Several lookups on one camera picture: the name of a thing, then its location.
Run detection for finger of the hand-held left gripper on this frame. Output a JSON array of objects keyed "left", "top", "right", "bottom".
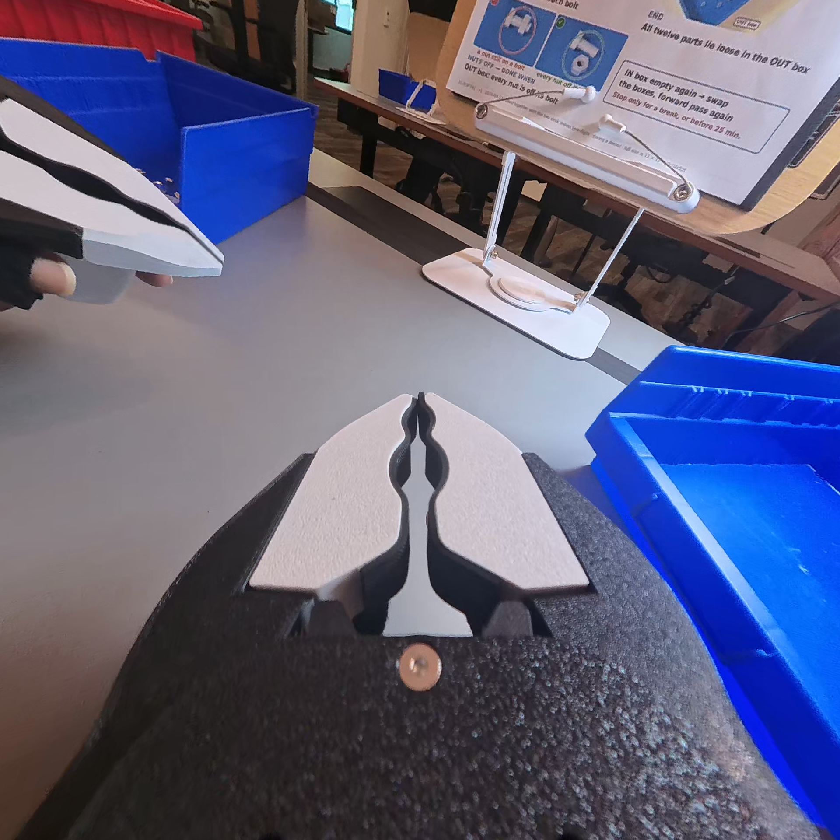
[
  {"left": 0, "top": 158, "right": 227, "bottom": 305},
  {"left": 0, "top": 95, "right": 227, "bottom": 263}
]

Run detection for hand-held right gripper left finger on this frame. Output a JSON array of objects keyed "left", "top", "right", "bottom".
[{"left": 247, "top": 394, "right": 421, "bottom": 615}]

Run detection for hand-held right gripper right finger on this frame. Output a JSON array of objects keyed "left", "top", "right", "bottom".
[{"left": 420, "top": 392, "right": 592, "bottom": 611}]

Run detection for blue plastic bin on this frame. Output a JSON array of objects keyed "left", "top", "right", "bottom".
[
  {"left": 584, "top": 346, "right": 840, "bottom": 821},
  {"left": 378, "top": 70, "right": 439, "bottom": 111},
  {"left": 0, "top": 37, "right": 319, "bottom": 248}
]

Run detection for person's left hand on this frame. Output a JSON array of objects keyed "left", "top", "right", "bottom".
[{"left": 0, "top": 256, "right": 174, "bottom": 313}]

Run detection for red plastic bin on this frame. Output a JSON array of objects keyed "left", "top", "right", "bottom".
[{"left": 0, "top": 0, "right": 206, "bottom": 61}]

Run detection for white document stand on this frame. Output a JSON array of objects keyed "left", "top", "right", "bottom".
[{"left": 420, "top": 0, "right": 840, "bottom": 361}]

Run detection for wooden office desk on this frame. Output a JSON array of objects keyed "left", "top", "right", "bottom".
[{"left": 315, "top": 77, "right": 840, "bottom": 345}]

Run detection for printed instruction sheet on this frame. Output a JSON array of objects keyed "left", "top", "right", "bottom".
[{"left": 447, "top": 0, "right": 840, "bottom": 208}]

